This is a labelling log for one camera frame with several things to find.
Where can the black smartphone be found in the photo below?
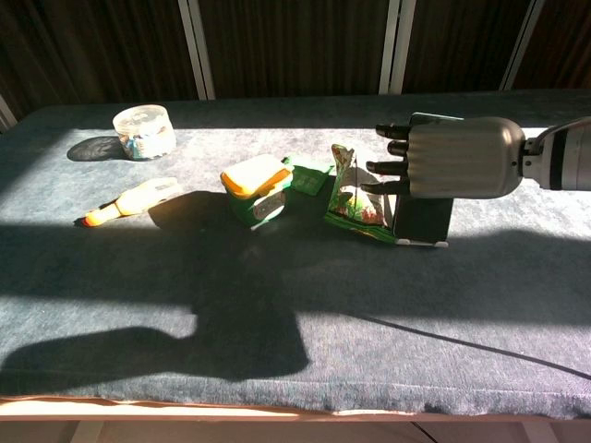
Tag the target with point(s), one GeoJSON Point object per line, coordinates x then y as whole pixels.
{"type": "Point", "coordinates": [422, 219]}

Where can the small green carton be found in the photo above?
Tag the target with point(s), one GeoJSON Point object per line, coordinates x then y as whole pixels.
{"type": "Point", "coordinates": [309, 177]}

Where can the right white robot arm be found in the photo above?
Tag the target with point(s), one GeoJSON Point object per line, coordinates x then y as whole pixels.
{"type": "Point", "coordinates": [568, 157]}

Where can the white window frame rail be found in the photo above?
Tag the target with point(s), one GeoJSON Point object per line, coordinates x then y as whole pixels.
{"type": "Point", "coordinates": [7, 115]}

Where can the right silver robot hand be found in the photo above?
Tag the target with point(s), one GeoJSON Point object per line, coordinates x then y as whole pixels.
{"type": "Point", "coordinates": [461, 157]}

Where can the green snack bag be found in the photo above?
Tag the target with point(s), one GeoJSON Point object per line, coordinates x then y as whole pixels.
{"type": "Point", "coordinates": [355, 207]}

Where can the orange white small bottle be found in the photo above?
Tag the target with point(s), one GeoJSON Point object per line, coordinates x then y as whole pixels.
{"type": "Point", "coordinates": [134, 198]}

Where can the dark blue tablecloth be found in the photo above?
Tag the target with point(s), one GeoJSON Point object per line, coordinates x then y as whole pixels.
{"type": "Point", "coordinates": [415, 300]}

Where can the clear plastic jar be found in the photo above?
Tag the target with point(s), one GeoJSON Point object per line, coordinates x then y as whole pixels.
{"type": "Point", "coordinates": [145, 131]}

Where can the white window post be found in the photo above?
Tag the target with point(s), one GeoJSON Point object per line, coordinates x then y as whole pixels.
{"type": "Point", "coordinates": [396, 46]}
{"type": "Point", "coordinates": [197, 51]}
{"type": "Point", "coordinates": [522, 46]}

